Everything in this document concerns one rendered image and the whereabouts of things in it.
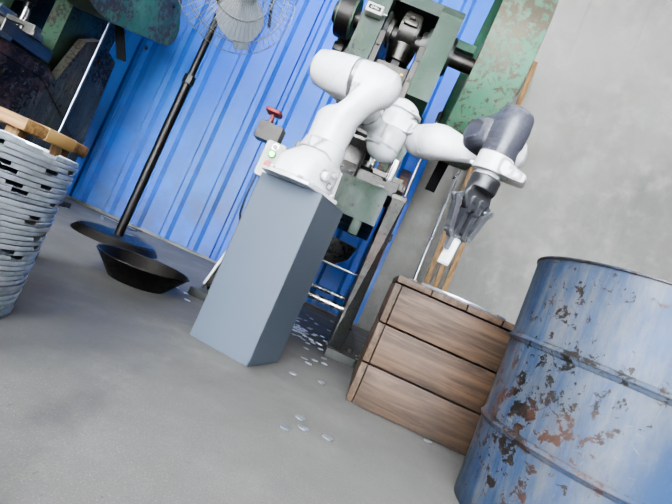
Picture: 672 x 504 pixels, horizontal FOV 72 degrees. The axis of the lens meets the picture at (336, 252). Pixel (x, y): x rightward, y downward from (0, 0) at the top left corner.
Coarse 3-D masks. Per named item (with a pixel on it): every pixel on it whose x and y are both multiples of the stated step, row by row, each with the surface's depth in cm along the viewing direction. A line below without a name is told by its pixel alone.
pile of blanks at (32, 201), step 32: (0, 160) 70; (32, 160) 70; (0, 192) 68; (32, 192) 72; (64, 192) 80; (0, 224) 69; (32, 224) 76; (0, 256) 71; (32, 256) 79; (0, 288) 74
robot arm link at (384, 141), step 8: (376, 120) 144; (368, 128) 147; (376, 128) 147; (384, 128) 148; (392, 128) 148; (368, 136) 152; (376, 136) 149; (384, 136) 148; (392, 136) 148; (400, 136) 149; (368, 144) 151; (376, 144) 149; (384, 144) 148; (392, 144) 149; (400, 144) 151; (368, 152) 153; (376, 152) 150; (384, 152) 149; (392, 152) 150; (376, 160) 154; (384, 160) 152; (392, 160) 152
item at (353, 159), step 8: (360, 136) 171; (352, 144) 182; (360, 144) 177; (352, 152) 183; (360, 152) 183; (344, 160) 183; (352, 160) 183; (360, 160) 183; (344, 168) 183; (352, 168) 182
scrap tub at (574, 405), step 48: (528, 288) 94; (576, 288) 78; (624, 288) 72; (528, 336) 83; (576, 336) 75; (624, 336) 71; (528, 384) 79; (576, 384) 73; (624, 384) 69; (480, 432) 87; (528, 432) 76; (576, 432) 71; (624, 432) 68; (480, 480) 81; (528, 480) 74; (576, 480) 70; (624, 480) 68
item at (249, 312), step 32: (256, 192) 118; (288, 192) 115; (256, 224) 116; (288, 224) 114; (320, 224) 118; (224, 256) 118; (256, 256) 115; (288, 256) 112; (320, 256) 126; (224, 288) 116; (256, 288) 113; (288, 288) 115; (224, 320) 114; (256, 320) 112; (288, 320) 123; (224, 352) 113; (256, 352) 113
